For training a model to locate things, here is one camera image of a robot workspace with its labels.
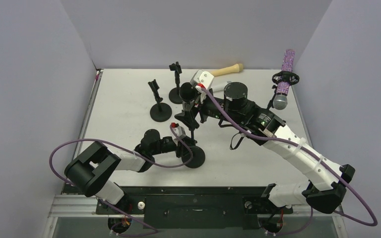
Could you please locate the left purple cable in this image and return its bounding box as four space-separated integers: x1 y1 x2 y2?
49 124 194 235

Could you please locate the black microphone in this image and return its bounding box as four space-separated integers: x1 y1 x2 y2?
179 82 199 117

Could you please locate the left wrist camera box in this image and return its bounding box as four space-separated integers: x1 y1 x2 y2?
170 122 186 141

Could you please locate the purple glitter microphone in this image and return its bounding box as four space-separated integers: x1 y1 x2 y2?
272 49 295 110

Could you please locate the black round-base stand white mic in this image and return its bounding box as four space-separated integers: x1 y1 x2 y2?
148 79 172 122

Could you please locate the black tripod shock-mount stand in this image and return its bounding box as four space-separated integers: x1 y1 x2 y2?
267 71 300 110

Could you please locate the purple cable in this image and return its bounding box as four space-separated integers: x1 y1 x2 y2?
197 85 378 227
49 124 194 235

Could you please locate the cream beige microphone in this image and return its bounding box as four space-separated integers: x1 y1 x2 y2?
210 63 244 77

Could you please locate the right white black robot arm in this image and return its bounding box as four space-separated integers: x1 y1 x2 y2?
175 82 355 214

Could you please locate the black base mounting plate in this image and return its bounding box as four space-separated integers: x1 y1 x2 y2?
62 185 326 230

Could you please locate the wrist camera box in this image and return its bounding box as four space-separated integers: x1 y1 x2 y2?
190 69 214 93
170 122 186 141

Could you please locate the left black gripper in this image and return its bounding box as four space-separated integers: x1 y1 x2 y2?
151 135 198 158

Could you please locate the white microphone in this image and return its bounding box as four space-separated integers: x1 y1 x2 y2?
211 81 232 93

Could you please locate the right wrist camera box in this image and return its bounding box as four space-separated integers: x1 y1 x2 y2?
190 69 214 93

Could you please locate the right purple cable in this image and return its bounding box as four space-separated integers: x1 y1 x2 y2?
197 85 378 227

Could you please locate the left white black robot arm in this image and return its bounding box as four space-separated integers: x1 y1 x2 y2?
64 126 196 213

